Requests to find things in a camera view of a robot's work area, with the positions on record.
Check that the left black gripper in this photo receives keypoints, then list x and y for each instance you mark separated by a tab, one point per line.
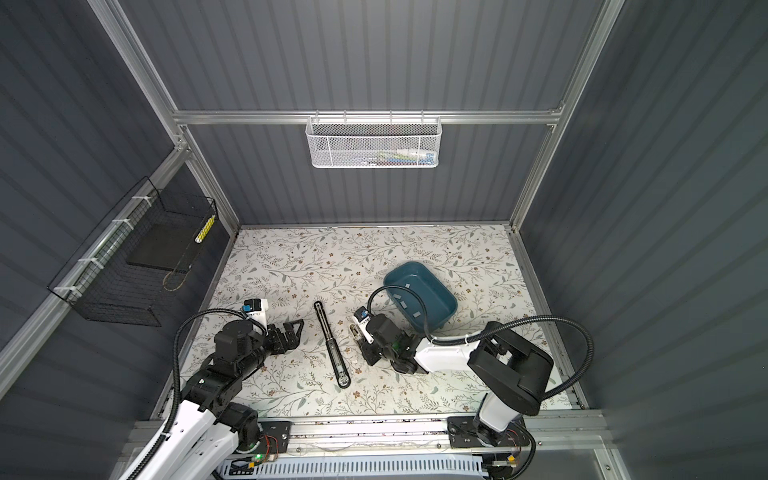
291	339

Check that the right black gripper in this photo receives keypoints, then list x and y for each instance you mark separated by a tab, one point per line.
369	355

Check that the black stapler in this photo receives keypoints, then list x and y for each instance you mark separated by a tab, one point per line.
338	365

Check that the beige mini stapler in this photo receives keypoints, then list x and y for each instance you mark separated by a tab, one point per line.
356	333

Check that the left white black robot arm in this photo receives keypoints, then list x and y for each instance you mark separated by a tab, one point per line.
205	425

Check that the teal plastic tray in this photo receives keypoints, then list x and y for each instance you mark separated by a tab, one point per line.
419	294

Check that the yellow marker pen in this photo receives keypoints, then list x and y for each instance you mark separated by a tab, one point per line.
205	229

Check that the black flat pad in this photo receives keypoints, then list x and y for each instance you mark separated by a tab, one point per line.
167	248

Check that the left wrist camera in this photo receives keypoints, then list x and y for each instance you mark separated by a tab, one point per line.
255	309

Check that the white slotted cable duct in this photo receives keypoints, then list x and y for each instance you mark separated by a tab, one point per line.
443	466

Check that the black wire basket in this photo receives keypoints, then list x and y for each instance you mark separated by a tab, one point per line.
134	272

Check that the white wire mesh basket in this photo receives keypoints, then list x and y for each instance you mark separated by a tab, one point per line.
368	145

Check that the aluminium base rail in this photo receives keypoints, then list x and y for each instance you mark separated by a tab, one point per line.
431	433

